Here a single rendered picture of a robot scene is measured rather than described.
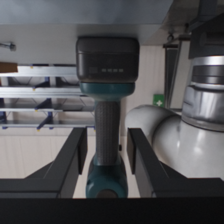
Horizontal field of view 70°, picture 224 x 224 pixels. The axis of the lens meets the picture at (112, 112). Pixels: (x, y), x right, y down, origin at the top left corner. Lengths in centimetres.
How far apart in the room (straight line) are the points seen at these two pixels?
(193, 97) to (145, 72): 483
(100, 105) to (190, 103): 13
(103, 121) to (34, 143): 581
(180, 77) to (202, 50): 264
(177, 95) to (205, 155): 277
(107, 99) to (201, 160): 16
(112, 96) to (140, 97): 493
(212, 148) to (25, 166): 643
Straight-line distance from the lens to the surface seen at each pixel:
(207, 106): 25
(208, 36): 22
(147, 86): 511
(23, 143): 617
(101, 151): 24
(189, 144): 26
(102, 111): 21
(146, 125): 35
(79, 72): 19
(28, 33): 19
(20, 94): 463
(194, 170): 27
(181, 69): 289
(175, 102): 306
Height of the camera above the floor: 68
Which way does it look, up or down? 15 degrees up
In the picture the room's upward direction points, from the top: 179 degrees counter-clockwise
